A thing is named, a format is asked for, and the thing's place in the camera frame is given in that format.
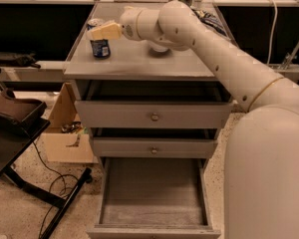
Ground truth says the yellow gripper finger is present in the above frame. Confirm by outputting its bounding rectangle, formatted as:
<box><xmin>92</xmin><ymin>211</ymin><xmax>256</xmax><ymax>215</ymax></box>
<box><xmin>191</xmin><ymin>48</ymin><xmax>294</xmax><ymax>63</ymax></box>
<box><xmin>87</xmin><ymin>21</ymin><xmax>122</xmax><ymax>41</ymax></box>

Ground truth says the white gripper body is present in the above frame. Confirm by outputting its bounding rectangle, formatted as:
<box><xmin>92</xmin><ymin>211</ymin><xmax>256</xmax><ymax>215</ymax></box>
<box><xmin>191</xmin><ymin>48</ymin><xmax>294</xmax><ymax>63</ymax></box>
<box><xmin>120</xmin><ymin>6</ymin><xmax>143</xmax><ymax>41</ymax></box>

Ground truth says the blue pepsi can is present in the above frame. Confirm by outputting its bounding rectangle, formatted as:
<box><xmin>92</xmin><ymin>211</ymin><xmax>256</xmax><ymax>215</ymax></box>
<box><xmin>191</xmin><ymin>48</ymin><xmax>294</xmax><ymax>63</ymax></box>
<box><xmin>87</xmin><ymin>18</ymin><xmax>112</xmax><ymax>59</ymax></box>

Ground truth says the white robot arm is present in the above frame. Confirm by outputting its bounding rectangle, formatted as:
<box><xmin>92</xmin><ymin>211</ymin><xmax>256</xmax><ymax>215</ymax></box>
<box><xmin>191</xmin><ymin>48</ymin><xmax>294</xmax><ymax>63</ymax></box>
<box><xmin>88</xmin><ymin>0</ymin><xmax>299</xmax><ymax>239</ymax></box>

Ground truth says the top grey drawer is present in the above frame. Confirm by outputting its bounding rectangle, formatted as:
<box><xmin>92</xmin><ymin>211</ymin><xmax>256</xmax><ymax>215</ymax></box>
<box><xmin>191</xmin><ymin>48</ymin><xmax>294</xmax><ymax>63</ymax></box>
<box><xmin>76</xmin><ymin>81</ymin><xmax>232</xmax><ymax>129</ymax></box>

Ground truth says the grey drawer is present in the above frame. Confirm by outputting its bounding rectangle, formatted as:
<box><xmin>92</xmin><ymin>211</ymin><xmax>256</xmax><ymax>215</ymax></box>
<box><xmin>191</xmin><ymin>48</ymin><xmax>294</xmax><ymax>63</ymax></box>
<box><xmin>76</xmin><ymin>81</ymin><xmax>232</xmax><ymax>129</ymax></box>
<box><xmin>87</xmin><ymin>158</ymin><xmax>221</xmax><ymax>239</ymax></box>
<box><xmin>91</xmin><ymin>127</ymin><xmax>218</xmax><ymax>158</ymax></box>

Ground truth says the grey drawer cabinet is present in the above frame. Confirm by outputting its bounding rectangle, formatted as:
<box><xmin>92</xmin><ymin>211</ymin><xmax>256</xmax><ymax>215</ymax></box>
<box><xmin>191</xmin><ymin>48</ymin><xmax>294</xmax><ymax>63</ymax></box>
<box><xmin>63</xmin><ymin>2</ymin><xmax>238</xmax><ymax>239</ymax></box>

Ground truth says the middle grey drawer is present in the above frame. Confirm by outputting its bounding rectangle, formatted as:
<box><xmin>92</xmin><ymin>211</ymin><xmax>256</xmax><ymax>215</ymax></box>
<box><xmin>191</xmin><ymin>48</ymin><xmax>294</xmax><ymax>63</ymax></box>
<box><xmin>91</xmin><ymin>127</ymin><xmax>218</xmax><ymax>158</ymax></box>

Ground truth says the bottom grey drawer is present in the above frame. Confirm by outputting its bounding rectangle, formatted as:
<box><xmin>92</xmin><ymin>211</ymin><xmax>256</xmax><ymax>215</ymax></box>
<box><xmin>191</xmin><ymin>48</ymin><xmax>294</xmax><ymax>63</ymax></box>
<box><xmin>87</xmin><ymin>158</ymin><xmax>221</xmax><ymax>239</ymax></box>

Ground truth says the white bowl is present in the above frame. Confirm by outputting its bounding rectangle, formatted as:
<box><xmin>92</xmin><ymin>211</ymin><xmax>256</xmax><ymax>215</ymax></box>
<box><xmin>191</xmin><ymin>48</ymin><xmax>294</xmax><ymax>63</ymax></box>
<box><xmin>148</xmin><ymin>41</ymin><xmax>168</xmax><ymax>53</ymax></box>

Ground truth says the blue chip bag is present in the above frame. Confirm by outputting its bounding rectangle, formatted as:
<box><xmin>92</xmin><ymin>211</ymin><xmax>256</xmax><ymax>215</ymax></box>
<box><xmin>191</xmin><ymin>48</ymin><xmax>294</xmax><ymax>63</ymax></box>
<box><xmin>194</xmin><ymin>10</ymin><xmax>226</xmax><ymax>36</ymax></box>

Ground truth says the cardboard box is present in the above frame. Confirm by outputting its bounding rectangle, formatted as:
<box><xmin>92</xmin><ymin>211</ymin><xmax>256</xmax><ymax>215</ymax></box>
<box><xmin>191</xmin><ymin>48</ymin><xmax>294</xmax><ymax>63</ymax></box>
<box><xmin>43</xmin><ymin>83</ymin><xmax>97</xmax><ymax>163</ymax></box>

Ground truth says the black stand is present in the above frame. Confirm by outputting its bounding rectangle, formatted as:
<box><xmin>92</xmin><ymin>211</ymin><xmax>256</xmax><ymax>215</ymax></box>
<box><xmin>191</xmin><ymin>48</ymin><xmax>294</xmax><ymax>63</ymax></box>
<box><xmin>0</xmin><ymin>83</ymin><xmax>92</xmax><ymax>239</ymax></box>

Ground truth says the white cable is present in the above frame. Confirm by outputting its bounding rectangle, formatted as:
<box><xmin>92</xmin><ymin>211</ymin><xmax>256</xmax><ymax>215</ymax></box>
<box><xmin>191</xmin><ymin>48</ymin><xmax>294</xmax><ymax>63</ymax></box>
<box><xmin>262</xmin><ymin>0</ymin><xmax>279</xmax><ymax>66</ymax></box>

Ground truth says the black floor cable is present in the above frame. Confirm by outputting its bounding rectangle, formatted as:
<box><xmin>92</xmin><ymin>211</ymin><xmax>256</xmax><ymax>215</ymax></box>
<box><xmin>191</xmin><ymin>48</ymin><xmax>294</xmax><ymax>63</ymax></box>
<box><xmin>31</xmin><ymin>140</ymin><xmax>80</xmax><ymax>239</ymax></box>

